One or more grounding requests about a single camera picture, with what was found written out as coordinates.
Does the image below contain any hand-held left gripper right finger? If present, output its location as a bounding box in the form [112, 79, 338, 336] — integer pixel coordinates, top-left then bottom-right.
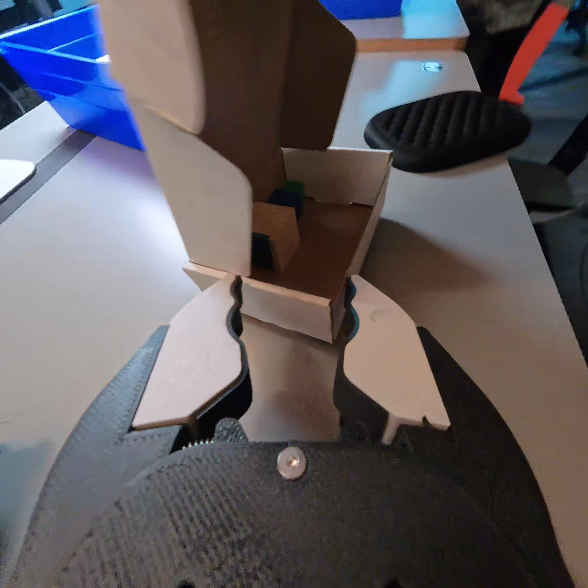
[334, 275, 451, 444]

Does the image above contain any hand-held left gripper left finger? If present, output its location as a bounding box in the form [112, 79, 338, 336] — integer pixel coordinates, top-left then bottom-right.
[132, 275, 252, 430]

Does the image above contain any wooden cube with blue tape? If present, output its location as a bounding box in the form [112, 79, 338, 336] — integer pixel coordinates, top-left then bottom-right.
[253, 202, 301, 273]

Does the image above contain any white cardboard mailer box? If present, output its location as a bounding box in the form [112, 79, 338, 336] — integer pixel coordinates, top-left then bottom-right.
[99, 0, 393, 344]

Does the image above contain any blue plastic bin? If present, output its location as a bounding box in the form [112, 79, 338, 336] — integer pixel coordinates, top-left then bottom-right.
[0, 5, 146, 151]
[319, 0, 402, 20]

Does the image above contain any grey desk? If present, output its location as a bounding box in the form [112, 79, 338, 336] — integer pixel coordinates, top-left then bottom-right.
[0, 50, 588, 588]

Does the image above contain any dark blue cube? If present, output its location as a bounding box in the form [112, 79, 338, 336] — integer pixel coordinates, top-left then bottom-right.
[252, 233, 273, 268]

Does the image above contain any white document stand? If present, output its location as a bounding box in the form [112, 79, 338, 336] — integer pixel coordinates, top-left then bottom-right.
[0, 160, 36, 204]

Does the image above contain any wooden table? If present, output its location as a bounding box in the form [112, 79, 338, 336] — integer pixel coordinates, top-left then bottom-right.
[354, 18, 470, 52]

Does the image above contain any red chair frame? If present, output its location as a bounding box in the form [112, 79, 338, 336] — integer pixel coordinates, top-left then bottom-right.
[498, 2, 570, 105]

